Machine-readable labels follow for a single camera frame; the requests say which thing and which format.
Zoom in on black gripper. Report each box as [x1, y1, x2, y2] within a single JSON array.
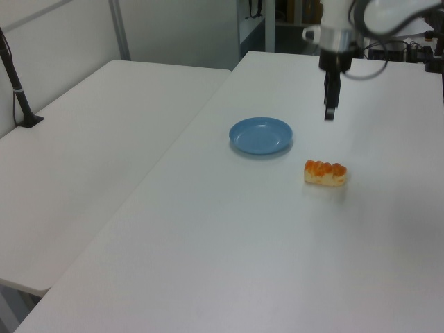
[[318, 48, 359, 122]]

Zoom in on bread with orange topping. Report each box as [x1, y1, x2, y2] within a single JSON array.
[[303, 159, 348, 187]]

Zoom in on blue round plate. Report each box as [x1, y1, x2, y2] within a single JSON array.
[[228, 117, 294, 156]]

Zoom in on black electronics boxes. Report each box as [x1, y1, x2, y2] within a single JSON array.
[[366, 38, 435, 65]]

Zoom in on white adjacent table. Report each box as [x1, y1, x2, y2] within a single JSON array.
[[0, 59, 232, 298]]

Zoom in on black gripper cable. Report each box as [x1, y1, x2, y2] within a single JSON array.
[[341, 38, 391, 81]]

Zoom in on black clamp mount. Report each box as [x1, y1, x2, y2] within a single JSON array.
[[424, 28, 444, 74]]

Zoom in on black camera stand pole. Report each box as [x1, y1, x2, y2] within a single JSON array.
[[0, 26, 45, 130]]

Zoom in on thin black stand cable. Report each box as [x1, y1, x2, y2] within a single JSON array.
[[12, 90, 22, 126]]

